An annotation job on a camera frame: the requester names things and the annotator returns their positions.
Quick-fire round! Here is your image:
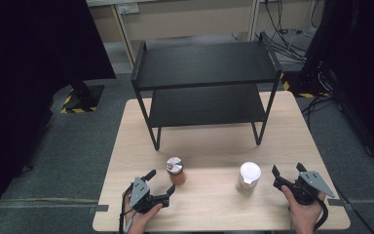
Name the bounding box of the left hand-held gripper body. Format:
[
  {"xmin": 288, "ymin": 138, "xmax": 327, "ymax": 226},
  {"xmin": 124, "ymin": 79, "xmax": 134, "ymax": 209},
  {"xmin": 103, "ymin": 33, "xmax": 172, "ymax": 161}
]
[{"xmin": 129, "ymin": 176, "xmax": 170, "ymax": 215}]

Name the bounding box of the white wall socket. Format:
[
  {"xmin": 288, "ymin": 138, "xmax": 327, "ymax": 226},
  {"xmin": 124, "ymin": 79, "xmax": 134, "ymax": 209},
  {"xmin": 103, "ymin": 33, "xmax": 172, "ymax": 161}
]
[{"xmin": 116, "ymin": 2, "xmax": 141, "ymax": 16}]

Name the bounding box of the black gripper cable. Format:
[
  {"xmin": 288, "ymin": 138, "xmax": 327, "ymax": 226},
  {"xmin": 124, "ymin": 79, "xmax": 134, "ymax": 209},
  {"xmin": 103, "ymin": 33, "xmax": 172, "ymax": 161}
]
[
  {"xmin": 119, "ymin": 183, "xmax": 134, "ymax": 234},
  {"xmin": 312, "ymin": 194, "xmax": 329, "ymax": 232}
]

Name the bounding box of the black curtain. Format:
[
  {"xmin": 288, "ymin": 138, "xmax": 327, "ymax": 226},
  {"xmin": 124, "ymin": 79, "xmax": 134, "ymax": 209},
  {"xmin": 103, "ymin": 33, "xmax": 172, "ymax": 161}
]
[
  {"xmin": 0, "ymin": 0, "xmax": 117, "ymax": 226},
  {"xmin": 300, "ymin": 0, "xmax": 374, "ymax": 161}
]

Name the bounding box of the person's right hand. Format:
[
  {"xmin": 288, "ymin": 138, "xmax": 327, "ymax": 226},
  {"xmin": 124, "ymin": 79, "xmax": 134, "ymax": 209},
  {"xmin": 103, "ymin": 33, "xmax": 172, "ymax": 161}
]
[{"xmin": 280, "ymin": 184, "xmax": 327, "ymax": 234}]

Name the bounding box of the grey floor tape strip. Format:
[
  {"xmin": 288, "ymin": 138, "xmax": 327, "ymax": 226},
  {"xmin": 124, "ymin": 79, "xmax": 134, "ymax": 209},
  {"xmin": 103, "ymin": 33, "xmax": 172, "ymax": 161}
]
[
  {"xmin": 88, "ymin": 204, "xmax": 110, "ymax": 215},
  {"xmin": 326, "ymin": 197, "xmax": 348, "ymax": 208}
]

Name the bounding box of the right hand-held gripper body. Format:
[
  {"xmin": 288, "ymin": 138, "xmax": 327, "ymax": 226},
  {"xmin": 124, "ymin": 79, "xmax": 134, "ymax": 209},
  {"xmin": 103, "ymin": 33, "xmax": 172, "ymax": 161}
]
[{"xmin": 272, "ymin": 171, "xmax": 336, "ymax": 207}]

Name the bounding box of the black two-tier shelf rack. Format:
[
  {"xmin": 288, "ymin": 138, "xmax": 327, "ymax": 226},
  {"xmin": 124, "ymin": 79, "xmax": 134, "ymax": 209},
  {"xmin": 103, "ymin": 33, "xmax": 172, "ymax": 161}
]
[{"xmin": 130, "ymin": 31, "xmax": 283, "ymax": 151}]

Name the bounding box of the beige wooden cabinet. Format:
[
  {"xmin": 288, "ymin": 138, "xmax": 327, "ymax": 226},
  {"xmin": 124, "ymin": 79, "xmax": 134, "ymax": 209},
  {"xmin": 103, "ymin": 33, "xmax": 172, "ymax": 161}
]
[{"xmin": 86, "ymin": 0, "xmax": 261, "ymax": 67}]

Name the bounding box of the bundle of black floor cables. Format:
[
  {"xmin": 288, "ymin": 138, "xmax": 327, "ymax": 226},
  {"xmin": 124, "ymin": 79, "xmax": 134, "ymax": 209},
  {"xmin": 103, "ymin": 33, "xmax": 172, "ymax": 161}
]
[{"xmin": 254, "ymin": 0, "xmax": 326, "ymax": 64}]

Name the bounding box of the orange spice jar silver lid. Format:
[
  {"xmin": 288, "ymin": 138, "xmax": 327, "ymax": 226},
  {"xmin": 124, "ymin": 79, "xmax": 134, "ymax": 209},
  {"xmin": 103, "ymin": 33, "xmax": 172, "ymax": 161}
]
[{"xmin": 165, "ymin": 156, "xmax": 187, "ymax": 186}]

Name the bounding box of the grey cable plug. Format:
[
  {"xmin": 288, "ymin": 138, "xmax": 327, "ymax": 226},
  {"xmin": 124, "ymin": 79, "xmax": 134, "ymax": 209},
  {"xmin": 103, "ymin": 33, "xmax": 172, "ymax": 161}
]
[{"xmin": 124, "ymin": 211, "xmax": 138, "ymax": 234}]

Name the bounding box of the person's left hand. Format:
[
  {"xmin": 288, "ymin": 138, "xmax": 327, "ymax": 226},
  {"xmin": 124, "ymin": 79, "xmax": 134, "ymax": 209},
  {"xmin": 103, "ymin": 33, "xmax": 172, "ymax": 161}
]
[{"xmin": 122, "ymin": 191, "xmax": 164, "ymax": 234}]

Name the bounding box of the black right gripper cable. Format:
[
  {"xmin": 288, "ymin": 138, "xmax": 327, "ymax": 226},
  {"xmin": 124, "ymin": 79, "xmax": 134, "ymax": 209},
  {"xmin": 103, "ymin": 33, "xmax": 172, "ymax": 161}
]
[{"xmin": 312, "ymin": 194, "xmax": 329, "ymax": 232}]

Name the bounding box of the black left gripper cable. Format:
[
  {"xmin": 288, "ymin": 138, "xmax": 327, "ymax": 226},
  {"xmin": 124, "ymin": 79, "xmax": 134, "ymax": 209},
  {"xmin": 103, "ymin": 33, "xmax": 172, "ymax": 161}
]
[{"xmin": 119, "ymin": 183, "xmax": 134, "ymax": 234}]

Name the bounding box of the clear jar white lid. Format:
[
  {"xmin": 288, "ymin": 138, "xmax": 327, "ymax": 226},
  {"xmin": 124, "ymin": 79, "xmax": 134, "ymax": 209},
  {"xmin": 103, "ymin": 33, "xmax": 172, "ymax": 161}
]
[{"xmin": 235, "ymin": 161, "xmax": 262, "ymax": 196}]

